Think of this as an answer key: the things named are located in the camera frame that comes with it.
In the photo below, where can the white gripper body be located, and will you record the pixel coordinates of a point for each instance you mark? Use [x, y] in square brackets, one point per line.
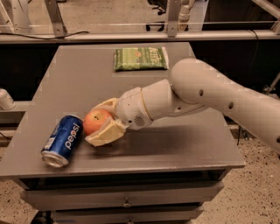
[130, 107]

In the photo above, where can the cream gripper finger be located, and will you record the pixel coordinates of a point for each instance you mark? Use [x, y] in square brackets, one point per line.
[109, 105]
[110, 131]

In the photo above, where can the red apple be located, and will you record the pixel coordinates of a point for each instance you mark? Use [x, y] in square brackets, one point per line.
[94, 120]

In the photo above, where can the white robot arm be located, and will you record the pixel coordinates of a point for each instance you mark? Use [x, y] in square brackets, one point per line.
[192, 86]

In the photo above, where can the blue pepsi can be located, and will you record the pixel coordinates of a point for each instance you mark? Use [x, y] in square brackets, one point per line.
[61, 143]

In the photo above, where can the green chip bag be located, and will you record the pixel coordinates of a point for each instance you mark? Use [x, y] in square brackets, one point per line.
[141, 58]

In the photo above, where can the grey drawer cabinet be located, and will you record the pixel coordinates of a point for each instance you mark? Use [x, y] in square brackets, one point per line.
[166, 166]

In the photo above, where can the upper grey drawer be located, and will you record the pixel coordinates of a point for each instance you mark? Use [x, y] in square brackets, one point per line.
[123, 195]

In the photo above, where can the grey drawer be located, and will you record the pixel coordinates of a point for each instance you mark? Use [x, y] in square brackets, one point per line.
[123, 195]
[129, 215]

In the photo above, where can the lower grey drawer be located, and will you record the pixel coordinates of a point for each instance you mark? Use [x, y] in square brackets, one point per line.
[129, 215]

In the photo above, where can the white cylinder at left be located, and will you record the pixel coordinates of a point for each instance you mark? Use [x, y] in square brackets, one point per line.
[6, 101]

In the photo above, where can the metal frame post left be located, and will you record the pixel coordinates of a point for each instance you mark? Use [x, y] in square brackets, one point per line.
[58, 25]

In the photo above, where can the metal frame post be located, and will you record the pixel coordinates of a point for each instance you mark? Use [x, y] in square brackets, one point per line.
[58, 25]
[173, 17]

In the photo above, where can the metal frame post centre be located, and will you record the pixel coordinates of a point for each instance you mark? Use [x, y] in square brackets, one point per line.
[173, 17]

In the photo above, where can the horizontal metal rail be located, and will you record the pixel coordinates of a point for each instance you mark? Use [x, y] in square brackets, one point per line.
[85, 37]

